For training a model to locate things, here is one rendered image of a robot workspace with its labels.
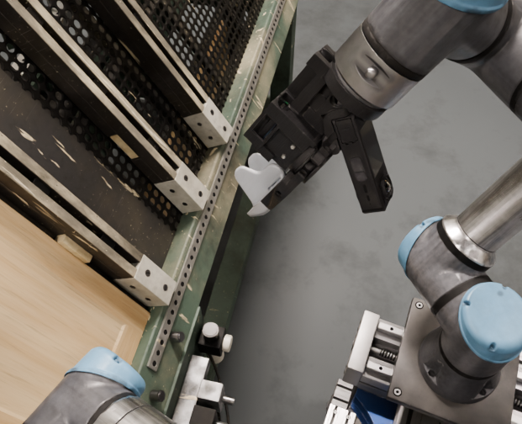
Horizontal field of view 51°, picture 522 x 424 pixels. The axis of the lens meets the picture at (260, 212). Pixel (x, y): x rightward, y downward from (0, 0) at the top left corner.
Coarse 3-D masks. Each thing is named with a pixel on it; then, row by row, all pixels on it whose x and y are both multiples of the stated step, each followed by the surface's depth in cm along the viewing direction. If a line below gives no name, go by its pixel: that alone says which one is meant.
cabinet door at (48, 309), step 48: (0, 240) 99; (48, 240) 107; (0, 288) 98; (48, 288) 106; (96, 288) 115; (0, 336) 96; (48, 336) 104; (96, 336) 114; (0, 384) 95; (48, 384) 103
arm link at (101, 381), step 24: (96, 360) 56; (120, 360) 57; (72, 384) 55; (96, 384) 54; (120, 384) 55; (144, 384) 58; (48, 408) 54; (72, 408) 53; (96, 408) 52; (120, 408) 52; (144, 408) 52
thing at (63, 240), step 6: (60, 240) 109; (66, 240) 109; (66, 246) 109; (72, 246) 110; (78, 246) 111; (72, 252) 111; (78, 252) 111; (84, 252) 112; (84, 258) 112; (90, 258) 113
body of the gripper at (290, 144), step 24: (312, 72) 54; (336, 72) 50; (288, 96) 55; (312, 96) 53; (336, 96) 50; (264, 120) 56; (288, 120) 53; (312, 120) 55; (264, 144) 56; (288, 144) 55; (312, 144) 54; (336, 144) 55; (288, 168) 57
